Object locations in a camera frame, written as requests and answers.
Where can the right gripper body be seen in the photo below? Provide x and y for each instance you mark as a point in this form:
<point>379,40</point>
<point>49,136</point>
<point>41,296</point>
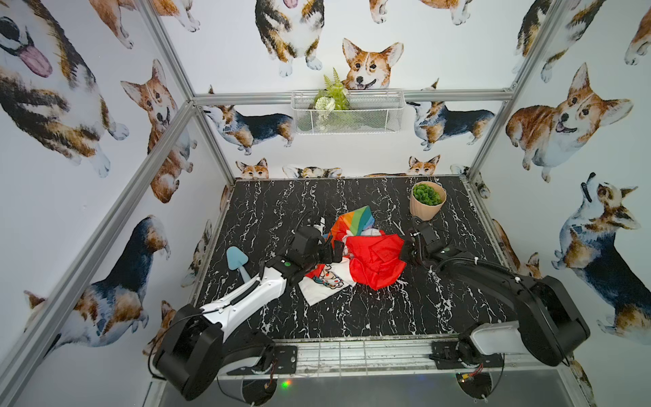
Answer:
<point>411,250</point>

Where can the rainbow hooded kids jacket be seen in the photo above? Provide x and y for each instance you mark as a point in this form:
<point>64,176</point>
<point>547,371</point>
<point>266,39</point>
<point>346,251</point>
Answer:
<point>370,257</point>

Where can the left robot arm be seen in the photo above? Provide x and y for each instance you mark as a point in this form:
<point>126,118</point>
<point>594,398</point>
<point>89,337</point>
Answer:
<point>197,351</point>

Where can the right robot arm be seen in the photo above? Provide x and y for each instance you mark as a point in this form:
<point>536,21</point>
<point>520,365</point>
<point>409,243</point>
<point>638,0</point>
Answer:
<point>547,325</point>

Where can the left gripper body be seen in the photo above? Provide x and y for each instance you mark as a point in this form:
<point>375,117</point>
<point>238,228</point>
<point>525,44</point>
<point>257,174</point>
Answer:
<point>328,248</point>

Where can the beige pot with green plant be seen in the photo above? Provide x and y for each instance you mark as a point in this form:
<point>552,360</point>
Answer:
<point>426,200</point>

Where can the aluminium front rail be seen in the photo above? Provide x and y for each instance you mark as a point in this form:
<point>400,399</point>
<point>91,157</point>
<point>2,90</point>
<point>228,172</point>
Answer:
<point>374,356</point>

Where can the artificial fern with white flower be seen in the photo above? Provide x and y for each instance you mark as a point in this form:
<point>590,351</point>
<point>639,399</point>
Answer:
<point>333,98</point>

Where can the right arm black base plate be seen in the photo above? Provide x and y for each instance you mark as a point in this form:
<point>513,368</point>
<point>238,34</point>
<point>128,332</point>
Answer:
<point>449,355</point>

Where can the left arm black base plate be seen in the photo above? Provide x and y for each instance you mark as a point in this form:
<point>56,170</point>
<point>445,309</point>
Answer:
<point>283,360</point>

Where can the white wire wall basket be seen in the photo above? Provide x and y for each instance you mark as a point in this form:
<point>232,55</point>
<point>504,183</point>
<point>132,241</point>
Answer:
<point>370,112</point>

